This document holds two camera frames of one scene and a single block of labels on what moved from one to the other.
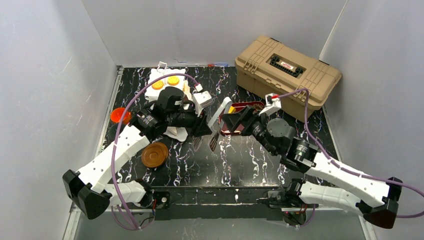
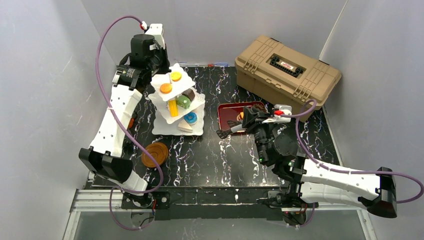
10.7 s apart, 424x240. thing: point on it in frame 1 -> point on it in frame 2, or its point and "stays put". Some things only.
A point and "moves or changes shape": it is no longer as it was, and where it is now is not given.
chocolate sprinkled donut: (258, 106) stays put
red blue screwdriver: (219, 64) stays put
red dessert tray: (240, 126) stays put
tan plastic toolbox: (266, 66) stays put
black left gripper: (200, 122) -> (159, 65)
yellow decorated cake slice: (231, 110) moves or changes shape
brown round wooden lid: (154, 154) stays put
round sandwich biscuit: (157, 85) moves or changes shape
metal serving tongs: (217, 121) moves or changes shape
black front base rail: (218, 202) stays put
